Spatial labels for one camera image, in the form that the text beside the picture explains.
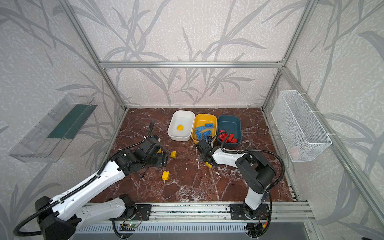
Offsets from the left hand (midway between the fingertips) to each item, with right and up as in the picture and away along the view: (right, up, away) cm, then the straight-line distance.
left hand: (165, 154), depth 77 cm
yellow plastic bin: (+20, +14, +32) cm, 40 cm away
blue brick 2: (+17, +8, +22) cm, 29 cm away
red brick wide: (+33, +7, +22) cm, 41 cm away
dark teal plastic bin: (+31, +3, +19) cm, 37 cm away
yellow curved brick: (+3, +12, +31) cm, 33 cm away
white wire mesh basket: (+61, +11, -16) cm, 64 cm away
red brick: (+38, +5, +23) cm, 45 cm away
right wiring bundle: (+46, -36, -4) cm, 58 cm away
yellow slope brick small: (+2, -3, +13) cm, 14 cm away
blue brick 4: (+18, +12, +31) cm, 38 cm away
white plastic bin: (+5, +20, +40) cm, 45 cm away
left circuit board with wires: (-15, -32, -6) cm, 36 cm away
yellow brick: (+23, -8, +10) cm, 27 cm away
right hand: (+22, -2, +19) cm, 29 cm away
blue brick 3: (+23, +9, +25) cm, 35 cm away
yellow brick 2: (-1, -14, +8) cm, 16 cm away
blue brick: (+24, +14, +30) cm, 41 cm away
